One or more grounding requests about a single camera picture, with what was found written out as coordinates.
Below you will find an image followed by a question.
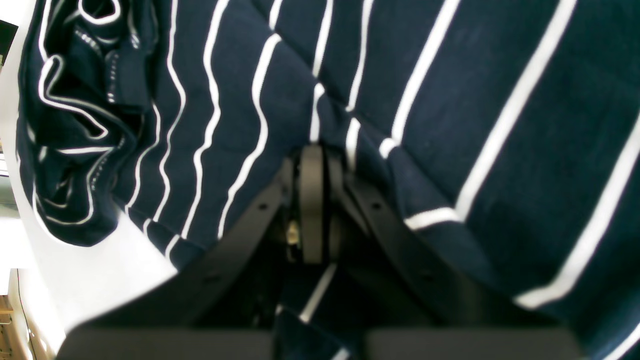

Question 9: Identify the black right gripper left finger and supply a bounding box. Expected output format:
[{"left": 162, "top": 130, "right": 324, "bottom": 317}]
[{"left": 57, "top": 145, "right": 326, "bottom": 360}]

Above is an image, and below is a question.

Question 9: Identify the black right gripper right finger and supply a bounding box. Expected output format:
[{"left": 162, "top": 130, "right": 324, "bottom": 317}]
[{"left": 327, "top": 152, "right": 585, "bottom": 360}]

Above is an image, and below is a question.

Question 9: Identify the navy white striped t-shirt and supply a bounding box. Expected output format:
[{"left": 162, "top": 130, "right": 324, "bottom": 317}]
[{"left": 15, "top": 0, "right": 640, "bottom": 360}]

